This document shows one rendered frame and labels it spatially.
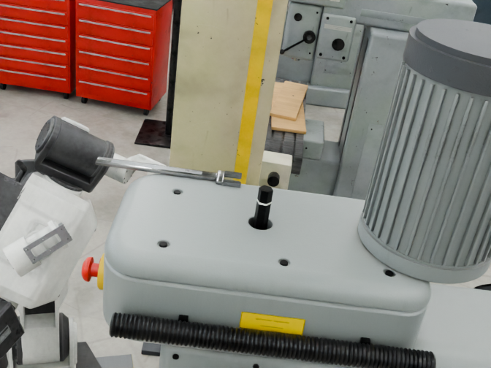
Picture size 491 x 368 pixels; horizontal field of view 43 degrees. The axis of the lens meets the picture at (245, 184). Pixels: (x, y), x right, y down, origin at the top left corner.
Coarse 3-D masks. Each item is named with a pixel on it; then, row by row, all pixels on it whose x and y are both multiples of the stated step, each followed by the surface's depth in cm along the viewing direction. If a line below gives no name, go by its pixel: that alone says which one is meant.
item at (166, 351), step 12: (168, 348) 92; (180, 348) 92; (192, 348) 92; (168, 360) 93; (180, 360) 93; (192, 360) 93; (204, 360) 93; (216, 360) 93; (228, 360) 92; (240, 360) 93; (252, 360) 93; (264, 360) 93; (276, 360) 93; (288, 360) 93
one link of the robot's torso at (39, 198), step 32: (0, 192) 130; (32, 192) 131; (64, 192) 135; (0, 224) 129; (32, 224) 131; (64, 224) 133; (96, 224) 140; (0, 256) 129; (64, 256) 133; (0, 288) 129; (32, 288) 130
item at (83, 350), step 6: (78, 342) 246; (84, 342) 246; (78, 348) 243; (84, 348) 244; (90, 348) 244; (78, 354) 241; (84, 354) 241; (90, 354) 242; (78, 360) 238; (84, 360) 239; (90, 360) 239; (96, 360) 239; (78, 366) 236; (84, 366) 236; (90, 366) 237; (96, 366) 237
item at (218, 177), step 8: (96, 160) 103; (104, 160) 104; (112, 160) 104; (120, 160) 104; (128, 168) 103; (136, 168) 103; (144, 168) 103; (152, 168) 103; (160, 168) 104; (168, 168) 104; (176, 168) 104; (184, 176) 103; (192, 176) 103; (200, 176) 103; (208, 176) 103; (216, 176) 104; (224, 176) 105; (232, 176) 105; (240, 176) 105; (224, 184) 103; (232, 184) 103; (240, 184) 103
